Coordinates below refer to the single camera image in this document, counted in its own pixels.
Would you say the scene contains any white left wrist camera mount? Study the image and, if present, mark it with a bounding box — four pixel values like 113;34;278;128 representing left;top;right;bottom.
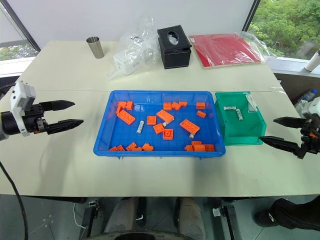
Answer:
9;80;37;137

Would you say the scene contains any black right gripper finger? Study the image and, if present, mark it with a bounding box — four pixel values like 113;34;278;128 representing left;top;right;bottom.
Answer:
258;135;302;157
272;116;307;129

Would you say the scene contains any green plastic bin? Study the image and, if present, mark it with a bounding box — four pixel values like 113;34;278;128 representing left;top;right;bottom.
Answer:
214;91;268;147

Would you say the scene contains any clear plastic bag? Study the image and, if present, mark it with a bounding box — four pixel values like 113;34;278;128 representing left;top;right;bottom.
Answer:
106;15;161;81

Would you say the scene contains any black table leg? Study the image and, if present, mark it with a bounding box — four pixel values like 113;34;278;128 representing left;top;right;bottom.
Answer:
79;197;101;239
211;199;237;240

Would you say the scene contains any clear plastic bottle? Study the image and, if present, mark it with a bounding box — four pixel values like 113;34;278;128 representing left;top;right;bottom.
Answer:
294;88;319;112

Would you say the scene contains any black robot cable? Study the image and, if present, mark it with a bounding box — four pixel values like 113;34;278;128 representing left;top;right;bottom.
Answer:
0;161;29;240

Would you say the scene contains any black shoe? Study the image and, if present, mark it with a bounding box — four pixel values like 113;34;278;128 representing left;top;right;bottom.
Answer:
254;196;320;231

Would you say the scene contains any red board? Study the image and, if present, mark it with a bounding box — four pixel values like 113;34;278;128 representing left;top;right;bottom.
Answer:
187;33;267;69

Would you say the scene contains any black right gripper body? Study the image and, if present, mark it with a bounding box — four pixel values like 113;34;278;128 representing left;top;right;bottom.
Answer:
296;119;320;160

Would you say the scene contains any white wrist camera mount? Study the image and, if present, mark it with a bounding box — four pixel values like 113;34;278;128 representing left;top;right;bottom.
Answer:
301;96;320;121
9;80;37;137

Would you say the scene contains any black tissue box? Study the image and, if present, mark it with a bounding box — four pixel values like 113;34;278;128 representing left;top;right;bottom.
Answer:
156;24;193;70

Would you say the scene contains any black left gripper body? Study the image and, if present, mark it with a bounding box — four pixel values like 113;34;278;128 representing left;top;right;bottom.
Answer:
22;103;51;136

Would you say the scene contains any grey rounded shape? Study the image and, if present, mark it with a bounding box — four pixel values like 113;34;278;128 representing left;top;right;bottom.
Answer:
103;197;141;236
176;197;207;240

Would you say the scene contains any thin white cable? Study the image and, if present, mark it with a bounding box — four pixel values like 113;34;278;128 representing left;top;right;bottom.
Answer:
72;202;86;229

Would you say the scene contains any clear plastic wrap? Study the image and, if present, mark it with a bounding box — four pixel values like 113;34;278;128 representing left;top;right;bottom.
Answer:
238;30;279;62

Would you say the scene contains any blue plastic tray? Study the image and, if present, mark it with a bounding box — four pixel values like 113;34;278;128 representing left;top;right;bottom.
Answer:
92;90;227;160

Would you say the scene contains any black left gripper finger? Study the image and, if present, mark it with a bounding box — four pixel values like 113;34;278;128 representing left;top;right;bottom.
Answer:
38;99;76;113
46;119;85;136

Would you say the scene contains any steel cup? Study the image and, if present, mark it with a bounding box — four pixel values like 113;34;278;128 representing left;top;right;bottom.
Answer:
86;36;105;60

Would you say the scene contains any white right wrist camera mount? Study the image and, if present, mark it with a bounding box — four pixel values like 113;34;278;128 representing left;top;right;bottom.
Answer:
301;96;320;121

